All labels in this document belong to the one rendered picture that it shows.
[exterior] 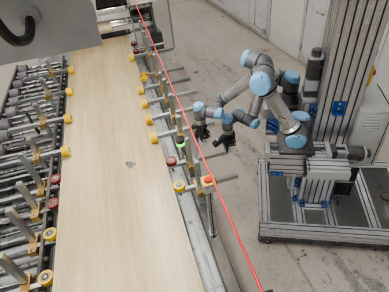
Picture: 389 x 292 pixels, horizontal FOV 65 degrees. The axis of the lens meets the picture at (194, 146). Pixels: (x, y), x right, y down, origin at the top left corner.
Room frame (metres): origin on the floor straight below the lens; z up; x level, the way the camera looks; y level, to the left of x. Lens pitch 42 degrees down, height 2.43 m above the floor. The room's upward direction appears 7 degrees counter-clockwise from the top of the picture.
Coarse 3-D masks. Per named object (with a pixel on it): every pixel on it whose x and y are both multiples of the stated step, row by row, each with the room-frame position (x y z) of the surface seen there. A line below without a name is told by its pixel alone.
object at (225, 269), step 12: (168, 120) 2.32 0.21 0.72; (180, 156) 1.82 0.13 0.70; (192, 180) 1.55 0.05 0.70; (192, 192) 1.43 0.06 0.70; (204, 204) 1.31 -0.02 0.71; (204, 216) 1.21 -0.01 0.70; (204, 228) 1.12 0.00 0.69; (216, 228) 1.11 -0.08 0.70; (216, 240) 1.02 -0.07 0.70; (216, 252) 0.94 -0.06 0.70; (216, 264) 0.88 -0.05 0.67; (228, 264) 0.86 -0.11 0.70; (228, 276) 0.79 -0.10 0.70; (228, 288) 0.72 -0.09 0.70; (240, 288) 0.71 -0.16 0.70
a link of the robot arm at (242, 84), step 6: (252, 72) 1.56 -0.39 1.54; (246, 78) 1.59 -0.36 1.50; (234, 84) 1.63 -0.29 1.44; (240, 84) 1.59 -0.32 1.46; (246, 84) 1.57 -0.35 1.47; (228, 90) 1.64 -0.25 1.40; (234, 90) 1.60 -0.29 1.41; (240, 90) 1.59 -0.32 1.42; (216, 96) 1.71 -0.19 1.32; (222, 96) 1.65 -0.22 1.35; (228, 96) 1.62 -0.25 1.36; (234, 96) 1.61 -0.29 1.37; (222, 102) 1.64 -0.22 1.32; (228, 102) 1.64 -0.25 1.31
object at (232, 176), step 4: (224, 176) 1.41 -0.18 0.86; (228, 176) 1.41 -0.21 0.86; (232, 176) 1.40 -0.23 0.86; (236, 176) 1.40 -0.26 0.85; (216, 180) 1.38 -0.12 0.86; (220, 180) 1.38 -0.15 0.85; (224, 180) 1.39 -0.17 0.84; (228, 180) 1.39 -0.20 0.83; (192, 184) 1.37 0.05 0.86; (188, 188) 1.34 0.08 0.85; (192, 188) 1.34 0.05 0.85; (180, 192) 1.33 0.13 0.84; (184, 192) 1.33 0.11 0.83
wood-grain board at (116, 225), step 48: (96, 48) 3.77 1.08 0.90; (96, 96) 2.61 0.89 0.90; (144, 96) 2.50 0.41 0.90; (96, 144) 1.87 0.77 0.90; (144, 144) 1.80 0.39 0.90; (96, 192) 1.37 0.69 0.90; (144, 192) 1.32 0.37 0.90; (96, 240) 1.00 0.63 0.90; (144, 240) 0.96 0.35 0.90; (96, 288) 0.72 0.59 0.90; (144, 288) 0.69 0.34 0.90; (192, 288) 0.66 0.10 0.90
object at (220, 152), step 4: (212, 152) 1.66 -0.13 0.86; (216, 152) 1.65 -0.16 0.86; (220, 152) 1.65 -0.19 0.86; (224, 152) 1.65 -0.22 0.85; (200, 156) 1.63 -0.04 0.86; (204, 156) 1.62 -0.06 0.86; (208, 156) 1.63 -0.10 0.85; (212, 156) 1.63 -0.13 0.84; (180, 160) 1.61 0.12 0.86; (184, 160) 1.61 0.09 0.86; (200, 160) 1.61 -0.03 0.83; (180, 164) 1.59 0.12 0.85; (184, 164) 1.59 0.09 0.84; (172, 168) 1.57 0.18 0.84
